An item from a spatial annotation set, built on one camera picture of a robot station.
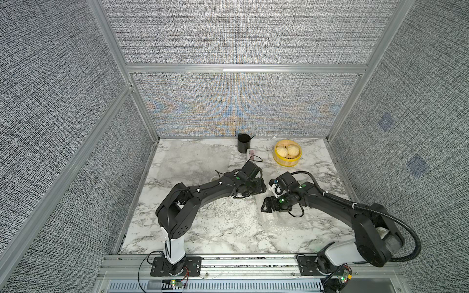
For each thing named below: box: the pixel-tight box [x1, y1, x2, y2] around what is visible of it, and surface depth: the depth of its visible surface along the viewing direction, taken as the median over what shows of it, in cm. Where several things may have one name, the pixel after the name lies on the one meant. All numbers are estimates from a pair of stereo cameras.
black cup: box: [237, 133, 251, 154], surface depth 112 cm
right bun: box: [287, 144, 300, 157], surface depth 108 cm
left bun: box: [276, 145, 289, 158], surface depth 108 cm
